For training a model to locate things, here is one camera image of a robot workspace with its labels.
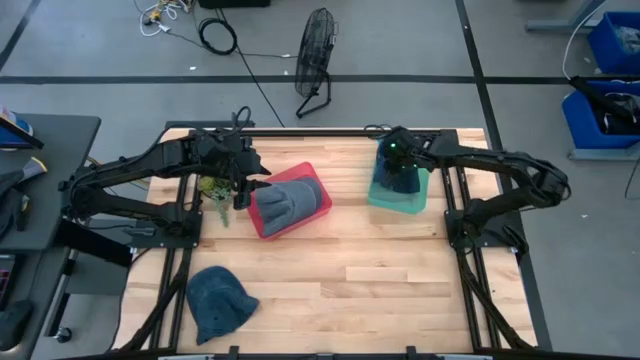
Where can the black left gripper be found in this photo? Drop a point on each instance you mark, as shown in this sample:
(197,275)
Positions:
(227,155)

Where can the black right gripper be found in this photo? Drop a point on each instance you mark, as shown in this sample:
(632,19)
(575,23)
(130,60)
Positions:
(402,147)

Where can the dark navy hat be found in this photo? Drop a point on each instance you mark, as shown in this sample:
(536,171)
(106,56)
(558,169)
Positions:
(395,182)

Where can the grey hat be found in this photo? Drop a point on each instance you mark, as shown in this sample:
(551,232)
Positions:
(285,205)

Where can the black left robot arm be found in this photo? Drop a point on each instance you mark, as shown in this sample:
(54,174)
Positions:
(150,160)

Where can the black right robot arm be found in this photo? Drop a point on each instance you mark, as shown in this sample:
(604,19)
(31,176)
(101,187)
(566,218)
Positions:
(500,160)

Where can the blue denim hat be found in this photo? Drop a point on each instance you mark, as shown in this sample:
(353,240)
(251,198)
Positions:
(220,305)

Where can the green artificial plant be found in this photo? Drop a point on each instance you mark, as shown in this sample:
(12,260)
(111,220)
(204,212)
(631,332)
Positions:
(220,197)

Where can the red translucent plastic bin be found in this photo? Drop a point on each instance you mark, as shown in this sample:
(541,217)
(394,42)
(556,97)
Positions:
(290,174)

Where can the teal translucent plastic bin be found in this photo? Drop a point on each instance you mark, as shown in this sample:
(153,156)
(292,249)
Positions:
(400,202)

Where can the black floor fan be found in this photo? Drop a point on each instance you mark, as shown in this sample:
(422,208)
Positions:
(315,50)

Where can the black rectangular box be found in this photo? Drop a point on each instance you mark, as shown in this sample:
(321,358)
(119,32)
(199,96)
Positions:
(95,242)

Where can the blue storage bin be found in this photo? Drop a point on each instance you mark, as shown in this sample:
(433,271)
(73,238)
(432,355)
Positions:
(607,50)
(582,120)

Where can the grey metal stand leg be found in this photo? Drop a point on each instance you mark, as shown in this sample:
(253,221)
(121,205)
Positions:
(550,25)

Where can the dark grey desk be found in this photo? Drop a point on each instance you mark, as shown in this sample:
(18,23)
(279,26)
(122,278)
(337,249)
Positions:
(60,150)

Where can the black tool with yellow tip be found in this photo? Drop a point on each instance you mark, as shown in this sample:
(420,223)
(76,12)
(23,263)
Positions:
(27,170)

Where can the black desk items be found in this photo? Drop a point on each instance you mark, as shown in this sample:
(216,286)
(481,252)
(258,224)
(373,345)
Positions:
(12,215)

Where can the black caster wheel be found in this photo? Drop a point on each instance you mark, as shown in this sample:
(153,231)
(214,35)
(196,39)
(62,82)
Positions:
(63,335)

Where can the colourful book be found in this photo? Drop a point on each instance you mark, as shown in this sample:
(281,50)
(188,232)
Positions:
(12,127)

